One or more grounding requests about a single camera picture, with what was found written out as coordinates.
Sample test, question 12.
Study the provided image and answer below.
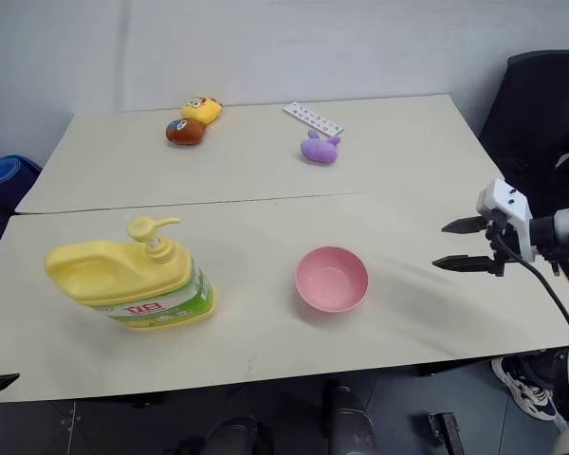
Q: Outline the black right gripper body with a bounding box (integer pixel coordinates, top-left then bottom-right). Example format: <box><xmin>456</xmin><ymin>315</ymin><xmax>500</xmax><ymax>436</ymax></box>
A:
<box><xmin>479</xmin><ymin>211</ymin><xmax>510</xmax><ymax>279</ymax></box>

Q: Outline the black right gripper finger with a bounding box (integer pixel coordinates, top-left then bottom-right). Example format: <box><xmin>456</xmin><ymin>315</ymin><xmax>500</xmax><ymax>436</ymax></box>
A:
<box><xmin>431</xmin><ymin>253</ymin><xmax>492</xmax><ymax>275</ymax></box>
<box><xmin>441</xmin><ymin>215</ymin><xmax>487</xmax><ymax>236</ymax></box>

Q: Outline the pink plastic bowl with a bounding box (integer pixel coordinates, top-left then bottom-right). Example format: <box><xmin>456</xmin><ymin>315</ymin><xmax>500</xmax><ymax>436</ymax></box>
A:
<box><xmin>293</xmin><ymin>246</ymin><xmax>370</xmax><ymax>314</ymax></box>

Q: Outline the yellow detergent pump bottle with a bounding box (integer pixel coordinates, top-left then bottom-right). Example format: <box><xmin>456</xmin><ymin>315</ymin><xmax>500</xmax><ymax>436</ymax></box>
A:
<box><xmin>45</xmin><ymin>216</ymin><xmax>217</xmax><ymax>334</ymax></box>

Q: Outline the white and black sneaker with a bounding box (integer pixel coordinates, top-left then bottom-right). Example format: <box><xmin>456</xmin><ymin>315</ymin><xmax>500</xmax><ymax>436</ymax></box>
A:
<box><xmin>491</xmin><ymin>355</ymin><xmax>559</xmax><ymax>422</ymax></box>

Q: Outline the black office chair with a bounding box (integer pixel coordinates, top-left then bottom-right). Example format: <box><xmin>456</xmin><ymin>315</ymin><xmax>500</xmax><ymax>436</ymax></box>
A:
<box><xmin>477</xmin><ymin>49</ymin><xmax>569</xmax><ymax>217</ymax></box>

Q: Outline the purple plush toy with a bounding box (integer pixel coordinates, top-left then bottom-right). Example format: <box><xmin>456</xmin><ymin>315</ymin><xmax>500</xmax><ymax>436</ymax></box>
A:
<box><xmin>299</xmin><ymin>129</ymin><xmax>343</xmax><ymax>167</ymax></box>

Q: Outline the blue rolled mat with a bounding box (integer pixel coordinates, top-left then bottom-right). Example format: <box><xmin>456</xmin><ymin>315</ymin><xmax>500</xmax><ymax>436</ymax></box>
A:
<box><xmin>0</xmin><ymin>154</ymin><xmax>44</xmax><ymax>201</ymax></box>

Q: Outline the dark rounded cylinder shape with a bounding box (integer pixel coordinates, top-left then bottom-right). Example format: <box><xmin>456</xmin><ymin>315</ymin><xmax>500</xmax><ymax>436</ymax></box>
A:
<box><xmin>321</xmin><ymin>377</ymin><xmax>377</xmax><ymax>455</ymax></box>

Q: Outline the dark rounded low shape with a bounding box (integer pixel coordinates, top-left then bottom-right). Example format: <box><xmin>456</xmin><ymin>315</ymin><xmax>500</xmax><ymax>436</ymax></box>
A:
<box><xmin>199</xmin><ymin>415</ymin><xmax>272</xmax><ymax>455</ymax></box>

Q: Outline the yellow plush toy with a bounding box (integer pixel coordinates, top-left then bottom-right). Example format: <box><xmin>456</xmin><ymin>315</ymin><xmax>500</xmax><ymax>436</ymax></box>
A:
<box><xmin>179</xmin><ymin>96</ymin><xmax>225</xmax><ymax>127</ymax></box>

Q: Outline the brown plush toy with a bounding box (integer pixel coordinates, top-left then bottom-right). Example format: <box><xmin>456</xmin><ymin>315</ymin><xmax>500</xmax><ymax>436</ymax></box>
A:
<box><xmin>164</xmin><ymin>118</ymin><xmax>208</xmax><ymax>145</ymax></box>

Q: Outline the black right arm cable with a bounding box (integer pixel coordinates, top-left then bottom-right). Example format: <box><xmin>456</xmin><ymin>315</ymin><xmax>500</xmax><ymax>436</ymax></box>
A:
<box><xmin>491</xmin><ymin>228</ymin><xmax>569</xmax><ymax>329</ymax></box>

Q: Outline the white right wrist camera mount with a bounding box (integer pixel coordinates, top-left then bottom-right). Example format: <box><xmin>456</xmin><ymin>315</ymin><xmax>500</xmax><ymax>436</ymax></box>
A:
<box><xmin>475</xmin><ymin>177</ymin><xmax>535</xmax><ymax>263</ymax></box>

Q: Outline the black metal bracket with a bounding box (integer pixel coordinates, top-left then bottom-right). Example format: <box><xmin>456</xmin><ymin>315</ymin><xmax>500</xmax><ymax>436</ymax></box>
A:
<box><xmin>428</xmin><ymin>410</ymin><xmax>467</xmax><ymax>455</ymax></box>

